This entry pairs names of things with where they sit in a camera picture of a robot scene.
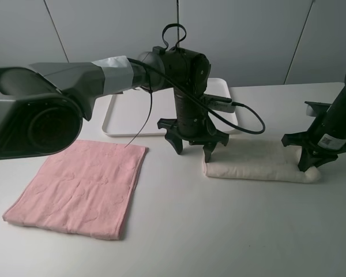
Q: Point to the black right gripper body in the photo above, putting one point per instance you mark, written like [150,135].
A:
[325,144]

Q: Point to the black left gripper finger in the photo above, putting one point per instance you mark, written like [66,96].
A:
[208,148]
[175,141]

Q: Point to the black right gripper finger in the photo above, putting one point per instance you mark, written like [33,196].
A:
[310,158]

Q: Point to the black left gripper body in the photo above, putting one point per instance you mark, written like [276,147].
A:
[198,130]

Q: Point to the cream white towel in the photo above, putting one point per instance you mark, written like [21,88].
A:
[263,160]

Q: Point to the pink towel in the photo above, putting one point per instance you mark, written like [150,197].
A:
[85,190]

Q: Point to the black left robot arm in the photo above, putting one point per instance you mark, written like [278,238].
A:
[42,107]

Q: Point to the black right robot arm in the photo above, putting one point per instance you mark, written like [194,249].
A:
[333,122]

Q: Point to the white plastic tray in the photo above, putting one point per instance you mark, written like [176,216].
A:
[127,112]

